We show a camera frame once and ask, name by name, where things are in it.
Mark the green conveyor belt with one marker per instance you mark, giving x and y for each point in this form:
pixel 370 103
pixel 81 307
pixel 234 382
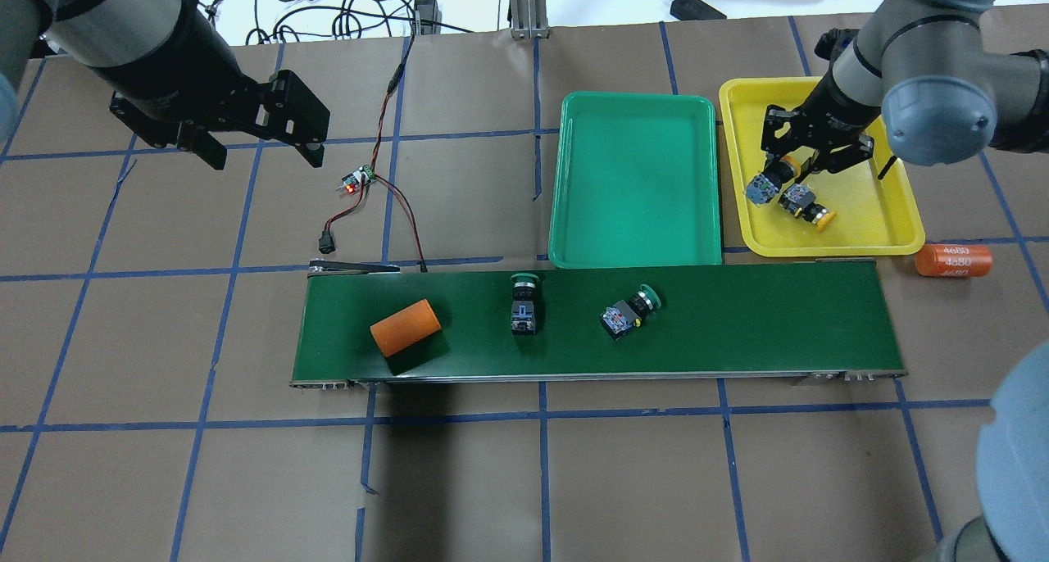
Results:
pixel 717 321

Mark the aluminium frame post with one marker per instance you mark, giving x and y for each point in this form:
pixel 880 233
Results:
pixel 528 19

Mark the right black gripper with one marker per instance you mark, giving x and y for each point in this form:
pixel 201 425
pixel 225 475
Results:
pixel 829 115

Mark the orange cylinder labelled 4680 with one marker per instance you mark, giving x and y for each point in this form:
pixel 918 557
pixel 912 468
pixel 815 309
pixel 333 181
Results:
pixel 953 261

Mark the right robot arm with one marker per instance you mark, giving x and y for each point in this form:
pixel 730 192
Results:
pixel 920 66

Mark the yellow push button switch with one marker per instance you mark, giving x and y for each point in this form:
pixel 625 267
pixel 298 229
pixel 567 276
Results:
pixel 768 184

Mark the green push button switch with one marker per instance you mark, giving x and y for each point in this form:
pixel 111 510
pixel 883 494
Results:
pixel 524 294

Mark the small controller circuit board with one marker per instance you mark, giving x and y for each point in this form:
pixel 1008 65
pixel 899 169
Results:
pixel 354 182

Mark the green plastic tray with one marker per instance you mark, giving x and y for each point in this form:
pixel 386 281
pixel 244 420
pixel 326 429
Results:
pixel 636 182

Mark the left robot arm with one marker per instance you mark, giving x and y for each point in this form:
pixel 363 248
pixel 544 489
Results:
pixel 101 34

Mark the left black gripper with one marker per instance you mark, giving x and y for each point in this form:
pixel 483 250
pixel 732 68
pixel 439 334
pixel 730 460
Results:
pixel 190 64

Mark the black power adapter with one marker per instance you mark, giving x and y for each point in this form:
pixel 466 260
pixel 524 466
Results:
pixel 694 10

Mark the yellow plastic tray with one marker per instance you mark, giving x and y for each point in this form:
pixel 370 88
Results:
pixel 875 216

